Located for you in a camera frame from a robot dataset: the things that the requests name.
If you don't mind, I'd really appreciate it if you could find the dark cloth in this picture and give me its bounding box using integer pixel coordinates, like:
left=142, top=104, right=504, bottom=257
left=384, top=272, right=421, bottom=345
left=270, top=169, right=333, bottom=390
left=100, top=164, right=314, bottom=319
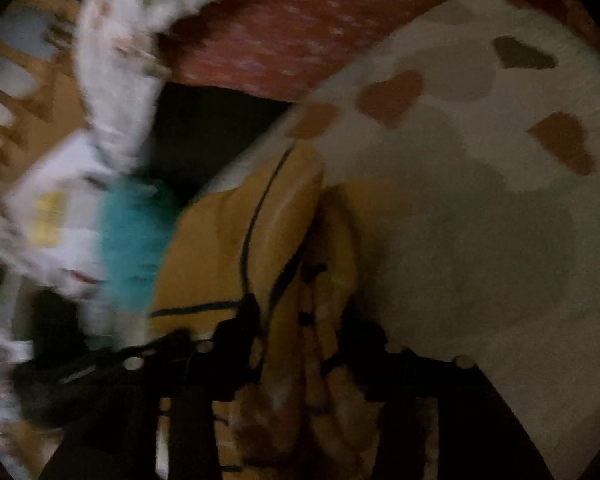
left=150, top=82, right=293, bottom=201

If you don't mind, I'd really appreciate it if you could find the teal plush pillow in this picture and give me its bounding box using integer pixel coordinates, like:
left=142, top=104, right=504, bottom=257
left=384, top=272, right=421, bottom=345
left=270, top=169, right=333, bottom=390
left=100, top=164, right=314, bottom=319
left=100, top=175, right=181, bottom=311

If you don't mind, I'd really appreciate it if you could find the white bag with yellow label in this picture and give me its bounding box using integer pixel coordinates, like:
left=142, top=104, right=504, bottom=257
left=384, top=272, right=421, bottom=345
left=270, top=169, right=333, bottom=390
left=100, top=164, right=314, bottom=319
left=5, top=132, right=116, bottom=296

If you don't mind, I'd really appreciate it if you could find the red floral cloth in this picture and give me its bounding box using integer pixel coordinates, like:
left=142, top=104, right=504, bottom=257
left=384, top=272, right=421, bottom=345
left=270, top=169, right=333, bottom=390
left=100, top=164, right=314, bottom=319
left=165, top=0, right=600, bottom=103

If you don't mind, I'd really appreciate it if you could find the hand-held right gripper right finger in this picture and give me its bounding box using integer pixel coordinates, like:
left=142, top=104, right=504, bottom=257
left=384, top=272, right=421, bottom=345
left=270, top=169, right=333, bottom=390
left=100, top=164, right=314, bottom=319
left=337, top=310, right=556, bottom=480

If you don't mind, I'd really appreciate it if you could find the white crumpled cloth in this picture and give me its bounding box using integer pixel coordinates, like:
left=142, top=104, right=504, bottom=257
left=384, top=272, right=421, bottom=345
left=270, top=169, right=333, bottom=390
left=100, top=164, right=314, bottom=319
left=75, top=0, right=251, bottom=171

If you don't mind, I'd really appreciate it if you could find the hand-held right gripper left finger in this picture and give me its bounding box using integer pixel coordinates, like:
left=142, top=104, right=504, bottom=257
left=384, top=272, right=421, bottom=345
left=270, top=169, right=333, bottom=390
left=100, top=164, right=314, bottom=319
left=40, top=292, right=263, bottom=480

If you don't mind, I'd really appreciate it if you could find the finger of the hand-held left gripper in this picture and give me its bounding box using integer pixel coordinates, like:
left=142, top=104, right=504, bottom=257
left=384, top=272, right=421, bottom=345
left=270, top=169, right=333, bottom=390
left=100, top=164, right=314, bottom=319
left=12, top=330, right=191, bottom=428

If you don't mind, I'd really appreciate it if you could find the yellow striped sweater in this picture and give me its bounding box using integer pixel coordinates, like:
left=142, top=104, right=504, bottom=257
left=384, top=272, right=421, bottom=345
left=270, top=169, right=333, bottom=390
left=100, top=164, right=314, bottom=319
left=147, top=142, right=381, bottom=480

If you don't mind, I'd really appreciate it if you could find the white patterned blanket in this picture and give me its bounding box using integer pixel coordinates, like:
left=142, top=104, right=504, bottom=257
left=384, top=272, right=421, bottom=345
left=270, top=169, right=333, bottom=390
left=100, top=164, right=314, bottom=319
left=200, top=0, right=600, bottom=480

